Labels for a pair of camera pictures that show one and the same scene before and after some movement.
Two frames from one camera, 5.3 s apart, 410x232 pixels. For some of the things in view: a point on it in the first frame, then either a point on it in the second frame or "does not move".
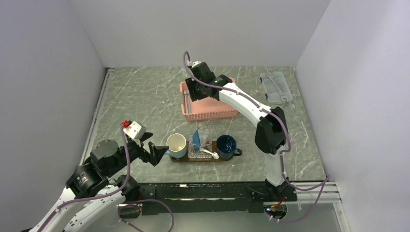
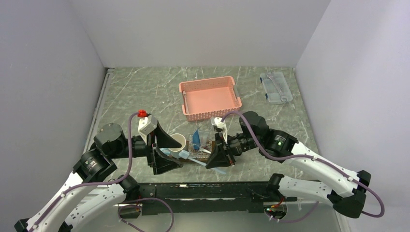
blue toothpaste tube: [196, 140] does not move
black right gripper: [190, 83] → [219, 157]
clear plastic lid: [276, 87] does not move
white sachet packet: [203, 137] does not move
